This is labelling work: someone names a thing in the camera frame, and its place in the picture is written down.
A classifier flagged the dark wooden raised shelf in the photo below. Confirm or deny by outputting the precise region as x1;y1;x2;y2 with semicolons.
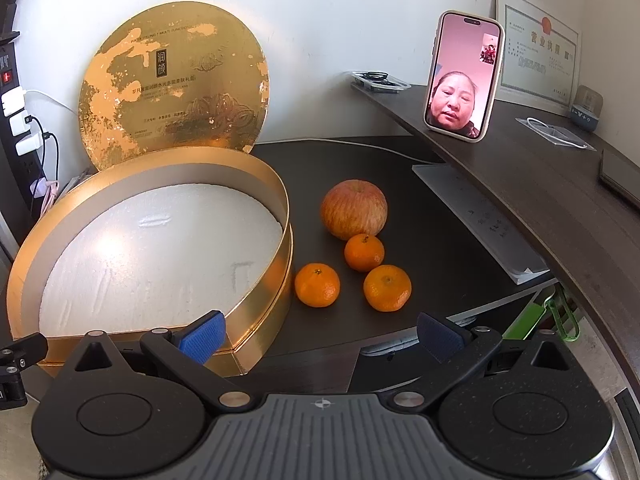
350;82;640;401

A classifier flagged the clear plastic tray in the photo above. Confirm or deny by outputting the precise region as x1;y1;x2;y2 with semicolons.
350;70;411;95

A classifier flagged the pink cable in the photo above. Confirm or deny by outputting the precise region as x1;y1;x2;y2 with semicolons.
30;177;61;216

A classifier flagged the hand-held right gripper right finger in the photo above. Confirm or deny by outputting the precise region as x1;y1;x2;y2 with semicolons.
390;311;581;413

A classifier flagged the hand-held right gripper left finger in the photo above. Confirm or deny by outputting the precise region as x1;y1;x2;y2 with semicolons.
60;310;253;413

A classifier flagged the clear bag with white cable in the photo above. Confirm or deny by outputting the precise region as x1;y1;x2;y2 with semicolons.
515;116;598;152

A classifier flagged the orange mandarin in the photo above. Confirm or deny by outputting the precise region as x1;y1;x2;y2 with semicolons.
344;233;386;273
363;264;412;312
294;262;341;308

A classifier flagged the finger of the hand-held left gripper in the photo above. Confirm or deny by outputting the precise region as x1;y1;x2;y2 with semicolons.
0;332;49;412

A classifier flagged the black charger cable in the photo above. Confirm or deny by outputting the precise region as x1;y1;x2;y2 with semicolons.
25;115;61;186

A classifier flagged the black power strip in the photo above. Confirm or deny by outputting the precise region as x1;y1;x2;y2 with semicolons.
0;5;51;206

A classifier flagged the small blue speaker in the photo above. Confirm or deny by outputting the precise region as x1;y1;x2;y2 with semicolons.
570;85;606;133

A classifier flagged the white foam pad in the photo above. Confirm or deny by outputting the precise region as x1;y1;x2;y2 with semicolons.
40;182;283;336

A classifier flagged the thin white desk cable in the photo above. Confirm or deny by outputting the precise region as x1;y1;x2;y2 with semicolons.
255;137;446;166

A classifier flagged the white ribbed device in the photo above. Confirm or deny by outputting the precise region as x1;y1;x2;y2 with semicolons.
56;169;95;203

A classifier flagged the green flat object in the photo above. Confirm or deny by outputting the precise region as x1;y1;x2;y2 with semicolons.
501;290;557;341

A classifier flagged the green carabiner clip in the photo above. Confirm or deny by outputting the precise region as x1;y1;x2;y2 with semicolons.
542;287;582;343

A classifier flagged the white charger cable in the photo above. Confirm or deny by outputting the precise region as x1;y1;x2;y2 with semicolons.
22;89;81;113

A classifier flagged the white charger plug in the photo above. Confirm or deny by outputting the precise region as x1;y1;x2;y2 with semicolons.
0;86;26;116
15;132;47;157
7;111;32;136

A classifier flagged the smartphone in beige case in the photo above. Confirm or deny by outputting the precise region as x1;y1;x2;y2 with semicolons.
423;10;506;145

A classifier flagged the red apple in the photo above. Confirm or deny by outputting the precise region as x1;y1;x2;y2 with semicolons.
320;179;388;241

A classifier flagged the round gold box lid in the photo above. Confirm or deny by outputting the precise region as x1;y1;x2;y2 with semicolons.
77;1;271;173

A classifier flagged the framed white certificate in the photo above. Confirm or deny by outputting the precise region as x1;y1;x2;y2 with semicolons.
492;0;583;117

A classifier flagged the white paper stack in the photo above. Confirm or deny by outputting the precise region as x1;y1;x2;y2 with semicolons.
411;163;553;286

